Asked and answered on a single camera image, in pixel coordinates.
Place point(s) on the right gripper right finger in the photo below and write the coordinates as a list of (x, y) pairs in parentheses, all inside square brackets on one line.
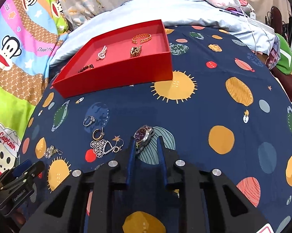
[(209, 201)]

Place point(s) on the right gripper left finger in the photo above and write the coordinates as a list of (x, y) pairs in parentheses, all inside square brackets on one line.
[(65, 210)]

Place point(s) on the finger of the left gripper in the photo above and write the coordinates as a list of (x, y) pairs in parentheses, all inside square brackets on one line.
[(7, 181), (21, 168)]

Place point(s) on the small crystal earring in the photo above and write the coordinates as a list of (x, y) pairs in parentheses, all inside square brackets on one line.
[(50, 151)]

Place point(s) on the gold hoop earring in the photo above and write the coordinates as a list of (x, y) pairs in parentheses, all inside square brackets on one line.
[(98, 134)]

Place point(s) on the silver purple-dial wristwatch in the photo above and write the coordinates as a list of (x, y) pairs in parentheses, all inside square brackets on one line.
[(142, 137)]

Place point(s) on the gold link wristwatch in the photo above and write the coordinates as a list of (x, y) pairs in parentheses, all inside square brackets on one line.
[(135, 51)]

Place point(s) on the gold twisted cuff bangle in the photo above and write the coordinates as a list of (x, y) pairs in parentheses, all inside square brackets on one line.
[(141, 38)]

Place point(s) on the navy planet print bedsheet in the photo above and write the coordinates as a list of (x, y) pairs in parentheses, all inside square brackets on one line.
[(223, 109)]

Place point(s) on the dark red chair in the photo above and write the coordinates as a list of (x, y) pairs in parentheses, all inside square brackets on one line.
[(274, 19)]

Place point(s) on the light blue duvet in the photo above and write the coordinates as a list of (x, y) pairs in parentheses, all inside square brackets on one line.
[(256, 35)]

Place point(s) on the colourful monkey cartoon blanket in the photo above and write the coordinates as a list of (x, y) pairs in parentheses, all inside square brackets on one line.
[(31, 31)]

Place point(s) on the green white cloth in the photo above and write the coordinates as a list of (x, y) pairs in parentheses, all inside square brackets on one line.
[(285, 62)]

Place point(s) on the red shallow tray box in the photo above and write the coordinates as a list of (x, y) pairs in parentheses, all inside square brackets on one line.
[(104, 62)]

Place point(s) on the black marker pen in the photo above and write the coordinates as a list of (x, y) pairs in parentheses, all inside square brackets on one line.
[(231, 13)]

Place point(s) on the pink cartoon plush pillow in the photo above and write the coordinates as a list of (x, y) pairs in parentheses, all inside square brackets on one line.
[(235, 5)]

